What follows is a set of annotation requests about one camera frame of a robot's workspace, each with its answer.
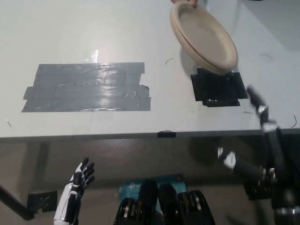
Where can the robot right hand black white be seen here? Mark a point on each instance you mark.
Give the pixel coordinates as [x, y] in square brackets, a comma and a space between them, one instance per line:
[275, 152]

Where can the person hand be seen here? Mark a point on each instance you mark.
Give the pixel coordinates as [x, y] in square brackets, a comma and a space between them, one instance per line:
[193, 2]

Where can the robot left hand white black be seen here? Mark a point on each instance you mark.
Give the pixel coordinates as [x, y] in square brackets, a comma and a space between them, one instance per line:
[68, 199]

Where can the beige paper plate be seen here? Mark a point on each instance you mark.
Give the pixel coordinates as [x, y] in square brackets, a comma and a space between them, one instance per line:
[204, 32]
[212, 70]

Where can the black metal table leg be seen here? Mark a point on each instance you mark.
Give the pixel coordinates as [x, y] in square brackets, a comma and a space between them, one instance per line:
[16, 202]

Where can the teal cardboard box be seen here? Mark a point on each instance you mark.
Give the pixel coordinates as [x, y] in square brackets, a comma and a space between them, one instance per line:
[131, 187]

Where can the small black tape strip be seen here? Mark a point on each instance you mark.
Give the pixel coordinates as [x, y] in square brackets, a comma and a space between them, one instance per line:
[167, 134]

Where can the clear tape piece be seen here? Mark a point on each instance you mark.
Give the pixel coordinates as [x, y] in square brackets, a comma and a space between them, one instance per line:
[91, 55]

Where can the grey duct tape patch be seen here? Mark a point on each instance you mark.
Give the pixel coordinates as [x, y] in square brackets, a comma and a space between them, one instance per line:
[89, 86]

